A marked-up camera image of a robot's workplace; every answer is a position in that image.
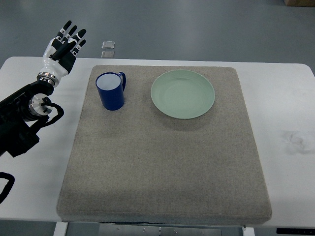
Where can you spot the lower silver floor socket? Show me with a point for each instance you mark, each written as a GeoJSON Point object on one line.
{"type": "Point", "coordinates": [107, 54]}

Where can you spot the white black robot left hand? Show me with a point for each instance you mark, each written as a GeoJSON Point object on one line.
{"type": "Point", "coordinates": [60, 55]}

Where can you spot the upper silver floor socket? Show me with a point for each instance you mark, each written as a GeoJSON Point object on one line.
{"type": "Point", "coordinates": [108, 45]}

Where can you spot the silver floor socket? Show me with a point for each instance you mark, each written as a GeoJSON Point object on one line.
{"type": "Point", "coordinates": [108, 45]}
{"type": "Point", "coordinates": [107, 54]}

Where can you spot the grey felt mat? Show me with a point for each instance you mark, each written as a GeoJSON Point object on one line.
{"type": "Point", "coordinates": [138, 165]}

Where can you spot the light green plate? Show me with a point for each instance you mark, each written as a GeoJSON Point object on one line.
{"type": "Point", "coordinates": [182, 94]}

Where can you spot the metal table frame bracket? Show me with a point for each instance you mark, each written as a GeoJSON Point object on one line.
{"type": "Point", "coordinates": [154, 230]}

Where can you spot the cardboard box corner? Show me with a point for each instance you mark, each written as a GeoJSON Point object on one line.
{"type": "Point", "coordinates": [300, 3]}

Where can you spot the blue mug white inside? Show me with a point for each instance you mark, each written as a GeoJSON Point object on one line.
{"type": "Point", "coordinates": [111, 88]}

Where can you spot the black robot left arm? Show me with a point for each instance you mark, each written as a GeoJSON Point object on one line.
{"type": "Point", "coordinates": [24, 113]}

